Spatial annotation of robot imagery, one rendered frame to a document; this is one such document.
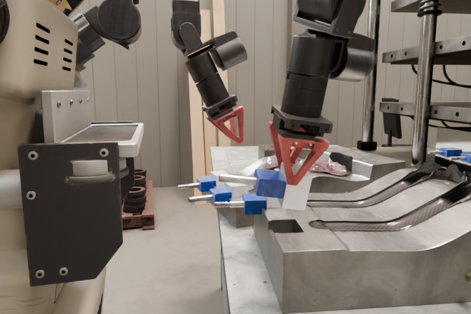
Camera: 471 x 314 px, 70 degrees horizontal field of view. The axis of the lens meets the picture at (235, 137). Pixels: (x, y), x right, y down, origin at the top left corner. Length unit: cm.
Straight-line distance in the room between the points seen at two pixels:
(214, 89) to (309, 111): 30
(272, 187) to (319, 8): 25
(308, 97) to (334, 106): 396
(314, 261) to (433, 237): 18
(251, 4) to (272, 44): 51
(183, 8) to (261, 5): 343
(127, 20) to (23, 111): 30
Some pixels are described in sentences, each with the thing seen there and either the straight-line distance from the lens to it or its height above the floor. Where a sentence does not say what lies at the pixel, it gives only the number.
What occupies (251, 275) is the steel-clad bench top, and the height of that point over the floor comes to 80.
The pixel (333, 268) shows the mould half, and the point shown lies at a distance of 51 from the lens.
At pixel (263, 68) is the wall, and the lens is 404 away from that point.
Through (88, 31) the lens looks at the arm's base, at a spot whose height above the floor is 121.
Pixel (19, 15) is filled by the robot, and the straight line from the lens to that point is 42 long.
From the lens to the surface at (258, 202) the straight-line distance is 62.
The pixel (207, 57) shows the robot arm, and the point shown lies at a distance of 72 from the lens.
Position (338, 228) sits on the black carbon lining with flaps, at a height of 88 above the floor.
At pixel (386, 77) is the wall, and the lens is 482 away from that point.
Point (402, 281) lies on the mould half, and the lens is 56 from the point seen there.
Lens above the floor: 110
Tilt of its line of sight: 8 degrees down
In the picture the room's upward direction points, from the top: straight up
